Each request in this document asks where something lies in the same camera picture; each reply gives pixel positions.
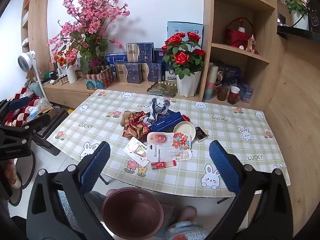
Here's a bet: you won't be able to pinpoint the flower hook blister card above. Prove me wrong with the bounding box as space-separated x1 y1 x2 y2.
146 132 193 162

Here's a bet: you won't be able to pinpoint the small black box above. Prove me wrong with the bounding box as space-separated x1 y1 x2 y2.
194 126 208 142

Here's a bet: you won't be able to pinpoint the gold embossed tray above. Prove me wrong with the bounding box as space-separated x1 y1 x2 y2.
147 81 178 97

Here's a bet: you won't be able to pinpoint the small colourful card packet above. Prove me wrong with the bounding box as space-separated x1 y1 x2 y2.
124 137 148 167

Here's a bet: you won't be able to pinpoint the gold blue gift box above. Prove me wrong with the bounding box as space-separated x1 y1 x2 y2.
141 63 162 82
126 42 154 63
114 63 142 83

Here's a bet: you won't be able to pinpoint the dark blue patterned box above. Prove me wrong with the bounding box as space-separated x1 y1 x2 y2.
219 64 242 87

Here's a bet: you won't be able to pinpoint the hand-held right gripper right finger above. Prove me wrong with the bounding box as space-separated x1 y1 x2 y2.
207 140 293 240

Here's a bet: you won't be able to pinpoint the scalloped fence planter box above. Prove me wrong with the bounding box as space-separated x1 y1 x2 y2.
84 66 114 90

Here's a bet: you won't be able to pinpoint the white vase orange flowers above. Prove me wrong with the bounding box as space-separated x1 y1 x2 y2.
52 46 78 84

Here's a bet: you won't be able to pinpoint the pink blossom branches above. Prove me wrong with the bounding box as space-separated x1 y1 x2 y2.
47 0 130 63

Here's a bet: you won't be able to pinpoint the red white checked blanket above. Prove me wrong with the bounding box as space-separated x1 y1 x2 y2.
5 87 42 128

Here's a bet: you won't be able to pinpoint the long blue carton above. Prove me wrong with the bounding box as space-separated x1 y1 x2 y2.
150 111 183 132

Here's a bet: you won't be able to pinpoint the person's right leg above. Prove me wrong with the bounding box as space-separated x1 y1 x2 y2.
165 220 211 240

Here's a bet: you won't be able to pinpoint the black crate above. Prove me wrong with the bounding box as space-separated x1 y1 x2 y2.
32 109 70 155

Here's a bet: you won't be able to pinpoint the person's right foot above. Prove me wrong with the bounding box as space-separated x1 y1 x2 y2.
180 206 198 223

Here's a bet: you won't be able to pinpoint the wooden shelf unit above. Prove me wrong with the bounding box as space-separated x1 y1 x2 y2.
200 0 278 110

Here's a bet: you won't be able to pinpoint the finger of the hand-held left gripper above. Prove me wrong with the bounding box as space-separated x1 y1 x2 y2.
14 114 52 133
6 96 32 113

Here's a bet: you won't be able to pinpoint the large light blue box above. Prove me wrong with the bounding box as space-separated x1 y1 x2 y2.
167 22 203 49

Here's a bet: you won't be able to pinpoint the white standing fan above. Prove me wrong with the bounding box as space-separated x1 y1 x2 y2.
17 51 48 100

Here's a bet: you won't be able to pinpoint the green checked tablecloth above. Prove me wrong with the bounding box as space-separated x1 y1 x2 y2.
47 89 292 198

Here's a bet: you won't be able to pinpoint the black shelf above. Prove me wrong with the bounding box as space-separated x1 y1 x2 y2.
276 25 320 40

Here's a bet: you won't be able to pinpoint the red transparent pen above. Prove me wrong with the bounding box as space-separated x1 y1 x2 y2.
151 160 177 170

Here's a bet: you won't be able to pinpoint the crumpled grey paper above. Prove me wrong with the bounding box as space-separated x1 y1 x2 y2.
149 97 172 125

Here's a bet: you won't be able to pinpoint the red basket with handle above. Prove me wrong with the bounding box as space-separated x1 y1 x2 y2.
226 17 253 48

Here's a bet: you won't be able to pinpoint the white blue box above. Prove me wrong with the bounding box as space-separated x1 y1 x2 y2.
165 66 178 83

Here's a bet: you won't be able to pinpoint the pink rose plant white pot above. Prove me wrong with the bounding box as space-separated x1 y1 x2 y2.
281 0 310 30

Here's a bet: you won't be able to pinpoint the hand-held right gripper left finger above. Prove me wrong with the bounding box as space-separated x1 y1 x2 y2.
26 141 113 240

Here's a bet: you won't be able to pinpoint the person's left hand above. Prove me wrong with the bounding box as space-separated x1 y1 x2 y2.
5 159 22 189

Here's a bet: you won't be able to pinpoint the row of small bottles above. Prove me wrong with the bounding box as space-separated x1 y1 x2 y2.
55 66 69 85

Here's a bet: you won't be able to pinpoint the perfume bottle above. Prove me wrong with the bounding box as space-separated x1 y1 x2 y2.
246 34 257 52

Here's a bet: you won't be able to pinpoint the red rose plant white pot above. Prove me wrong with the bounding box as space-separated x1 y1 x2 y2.
161 31 206 97

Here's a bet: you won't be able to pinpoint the small light blue box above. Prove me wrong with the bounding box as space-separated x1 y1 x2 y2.
239 82 253 103

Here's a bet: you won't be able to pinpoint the brown cup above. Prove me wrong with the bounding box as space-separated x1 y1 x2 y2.
217 85 229 102

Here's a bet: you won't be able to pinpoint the white round lid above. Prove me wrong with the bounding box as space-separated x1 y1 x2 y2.
173 121 196 140

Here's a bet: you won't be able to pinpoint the brown plastic bin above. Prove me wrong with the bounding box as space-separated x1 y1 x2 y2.
101 187 165 239

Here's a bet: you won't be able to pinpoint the crumpled gold red wrapper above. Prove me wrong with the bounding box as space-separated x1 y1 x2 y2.
121 110 150 139

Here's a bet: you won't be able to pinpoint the dark blue box red logo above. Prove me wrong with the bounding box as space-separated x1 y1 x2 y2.
153 48 167 63

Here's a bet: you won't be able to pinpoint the red cup white rim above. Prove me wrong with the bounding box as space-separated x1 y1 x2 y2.
227 86 240 104

